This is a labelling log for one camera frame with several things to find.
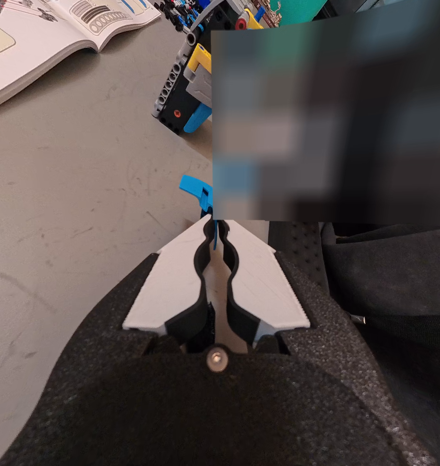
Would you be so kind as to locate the blue curved panel piece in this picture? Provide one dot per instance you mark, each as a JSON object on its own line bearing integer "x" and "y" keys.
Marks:
{"x": 194, "y": 187}

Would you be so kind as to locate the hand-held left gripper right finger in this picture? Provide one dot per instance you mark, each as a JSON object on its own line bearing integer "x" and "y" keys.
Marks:
{"x": 271, "y": 287}

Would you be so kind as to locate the instruction booklet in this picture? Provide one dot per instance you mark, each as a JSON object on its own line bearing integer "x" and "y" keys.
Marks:
{"x": 41, "y": 36}

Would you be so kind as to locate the grey desk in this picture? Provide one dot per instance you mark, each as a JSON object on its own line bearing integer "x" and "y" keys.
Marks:
{"x": 78, "y": 182}

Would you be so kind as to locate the scattered black red pins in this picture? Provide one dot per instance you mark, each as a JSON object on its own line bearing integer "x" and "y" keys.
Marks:
{"x": 176, "y": 12}

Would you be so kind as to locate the wooden puzzle model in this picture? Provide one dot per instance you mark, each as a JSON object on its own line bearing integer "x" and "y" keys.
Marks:
{"x": 269, "y": 9}

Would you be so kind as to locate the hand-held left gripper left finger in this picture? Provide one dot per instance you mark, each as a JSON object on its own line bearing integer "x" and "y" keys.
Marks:
{"x": 165, "y": 287}

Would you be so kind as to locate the green plastic board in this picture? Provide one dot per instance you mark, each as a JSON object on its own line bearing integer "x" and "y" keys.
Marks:
{"x": 300, "y": 9}

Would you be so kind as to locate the grey blue toy robot build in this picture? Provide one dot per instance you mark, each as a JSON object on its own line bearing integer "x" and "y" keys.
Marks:
{"x": 180, "y": 102}

